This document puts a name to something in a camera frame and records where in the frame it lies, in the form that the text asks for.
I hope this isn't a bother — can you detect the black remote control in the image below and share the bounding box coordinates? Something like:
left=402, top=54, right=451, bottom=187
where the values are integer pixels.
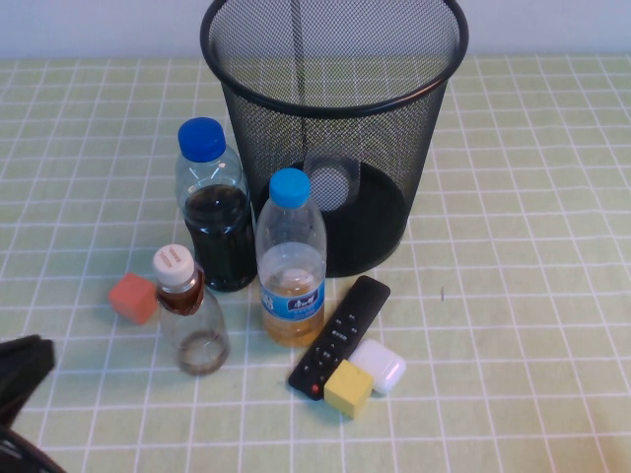
left=288, top=275, right=391, bottom=403

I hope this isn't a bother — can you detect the clear spray bottle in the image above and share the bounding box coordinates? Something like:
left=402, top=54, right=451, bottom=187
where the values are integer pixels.
left=304, top=156, right=362, bottom=212

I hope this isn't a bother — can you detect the green checked tablecloth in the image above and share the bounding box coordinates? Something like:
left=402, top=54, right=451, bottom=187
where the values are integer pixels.
left=0, top=53, right=631, bottom=473

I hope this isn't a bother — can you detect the yellow cube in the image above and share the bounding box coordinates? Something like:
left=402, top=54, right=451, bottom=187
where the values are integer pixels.
left=323, top=359, right=375, bottom=421

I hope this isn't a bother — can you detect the labelled bottle with yellow liquid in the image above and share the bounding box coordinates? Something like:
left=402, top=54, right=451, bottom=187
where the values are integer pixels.
left=254, top=168, right=328, bottom=349

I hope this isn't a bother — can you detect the black mesh wastebasket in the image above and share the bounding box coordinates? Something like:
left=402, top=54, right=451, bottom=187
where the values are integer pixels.
left=199, top=0, right=470, bottom=280

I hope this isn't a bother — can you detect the blue-capped bottle with dark liquid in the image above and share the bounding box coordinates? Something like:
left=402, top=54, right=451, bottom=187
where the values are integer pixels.
left=175, top=116, right=257, bottom=294

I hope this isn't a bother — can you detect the small white-capped brown-labelled bottle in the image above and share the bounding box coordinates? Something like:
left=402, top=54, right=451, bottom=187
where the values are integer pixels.
left=151, top=243, right=231, bottom=376

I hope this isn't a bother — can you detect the orange cube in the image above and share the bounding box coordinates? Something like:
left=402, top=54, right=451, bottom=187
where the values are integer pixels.
left=107, top=272, right=163, bottom=326

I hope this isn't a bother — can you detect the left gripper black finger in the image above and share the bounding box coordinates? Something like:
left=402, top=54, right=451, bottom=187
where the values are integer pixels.
left=0, top=359, right=55, bottom=428
left=0, top=334, right=56, bottom=369

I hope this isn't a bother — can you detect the white earbuds case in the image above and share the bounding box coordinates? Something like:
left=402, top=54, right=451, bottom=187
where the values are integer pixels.
left=348, top=338, right=407, bottom=395

